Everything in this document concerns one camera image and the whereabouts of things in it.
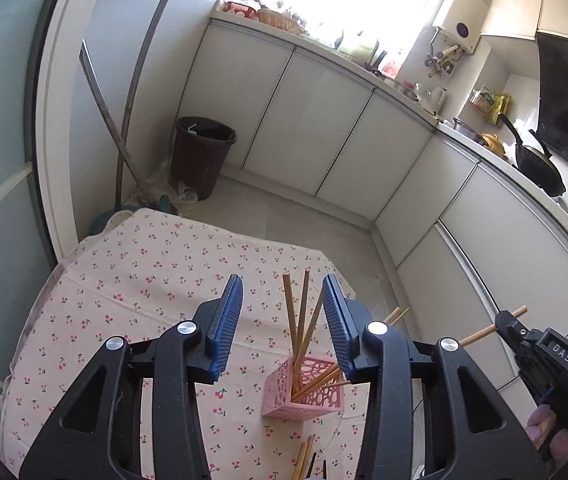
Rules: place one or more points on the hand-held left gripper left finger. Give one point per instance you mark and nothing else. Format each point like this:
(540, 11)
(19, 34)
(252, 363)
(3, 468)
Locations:
(224, 330)

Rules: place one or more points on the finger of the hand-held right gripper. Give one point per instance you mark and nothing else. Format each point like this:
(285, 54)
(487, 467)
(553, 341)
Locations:
(511, 332)

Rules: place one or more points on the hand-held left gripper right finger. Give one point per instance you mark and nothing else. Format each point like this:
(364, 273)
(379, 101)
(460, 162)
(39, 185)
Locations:
(336, 325)

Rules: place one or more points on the wooden chopstick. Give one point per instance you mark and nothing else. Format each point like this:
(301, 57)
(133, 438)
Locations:
(290, 315)
(321, 379)
(329, 390)
(303, 310)
(479, 336)
(311, 327)

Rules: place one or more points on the pink perforated utensil holder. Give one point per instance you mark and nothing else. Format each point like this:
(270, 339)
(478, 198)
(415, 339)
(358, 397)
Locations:
(276, 392)

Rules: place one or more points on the pile of wooden chopsticks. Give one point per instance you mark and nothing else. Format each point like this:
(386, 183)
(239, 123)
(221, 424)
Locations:
(301, 460)

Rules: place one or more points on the black chopstick gold band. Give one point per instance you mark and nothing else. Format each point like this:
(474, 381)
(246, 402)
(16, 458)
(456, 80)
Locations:
(312, 467)
(325, 471)

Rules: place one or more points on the person's right hand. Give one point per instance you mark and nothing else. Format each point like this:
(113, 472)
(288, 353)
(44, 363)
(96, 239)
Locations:
(549, 435)

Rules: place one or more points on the cherry print tablecloth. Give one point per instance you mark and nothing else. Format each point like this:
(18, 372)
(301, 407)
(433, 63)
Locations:
(129, 285)

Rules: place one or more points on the clear plastic bag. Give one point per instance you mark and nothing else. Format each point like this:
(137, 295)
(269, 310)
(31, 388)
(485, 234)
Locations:
(184, 192)

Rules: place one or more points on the teal plastic mop base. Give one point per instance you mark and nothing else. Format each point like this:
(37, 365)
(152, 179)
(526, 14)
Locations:
(104, 220)

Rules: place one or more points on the dark brown trash bin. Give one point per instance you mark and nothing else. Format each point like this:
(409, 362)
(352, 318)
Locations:
(199, 165)

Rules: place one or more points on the black wok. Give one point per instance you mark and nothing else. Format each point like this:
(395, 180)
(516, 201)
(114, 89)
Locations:
(539, 165)

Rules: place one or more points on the yellow clay pot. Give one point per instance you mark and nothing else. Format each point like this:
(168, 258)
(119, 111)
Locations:
(494, 144)

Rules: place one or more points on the white kitchen cabinet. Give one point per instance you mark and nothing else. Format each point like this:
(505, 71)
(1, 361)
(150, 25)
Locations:
(334, 130)

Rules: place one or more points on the small steel pot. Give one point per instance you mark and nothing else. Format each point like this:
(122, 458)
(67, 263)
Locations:
(466, 130)

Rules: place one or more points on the yellow packets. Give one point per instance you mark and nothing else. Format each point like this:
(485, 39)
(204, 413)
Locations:
(496, 105)

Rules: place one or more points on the white jug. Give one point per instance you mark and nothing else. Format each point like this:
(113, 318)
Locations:
(437, 100)

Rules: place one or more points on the plain grey mop pole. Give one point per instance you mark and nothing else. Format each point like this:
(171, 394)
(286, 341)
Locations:
(108, 115)

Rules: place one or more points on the white kitchen countertop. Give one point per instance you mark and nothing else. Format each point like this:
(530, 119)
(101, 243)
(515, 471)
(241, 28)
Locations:
(314, 51)

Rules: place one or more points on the white kettle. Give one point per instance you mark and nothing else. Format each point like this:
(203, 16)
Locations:
(359, 47)

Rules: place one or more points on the mop pole with dark cap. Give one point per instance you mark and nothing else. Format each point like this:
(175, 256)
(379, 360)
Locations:
(137, 65)

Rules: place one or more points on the woven basket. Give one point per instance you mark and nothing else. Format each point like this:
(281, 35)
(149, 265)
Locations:
(279, 19)

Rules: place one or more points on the red plastic basket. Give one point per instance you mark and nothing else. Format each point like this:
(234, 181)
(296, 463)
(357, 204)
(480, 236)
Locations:
(239, 8)

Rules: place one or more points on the white water heater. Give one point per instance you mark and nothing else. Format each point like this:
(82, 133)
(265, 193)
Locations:
(459, 15)

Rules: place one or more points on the white upper cabinet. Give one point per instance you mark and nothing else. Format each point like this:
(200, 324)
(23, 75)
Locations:
(514, 5)

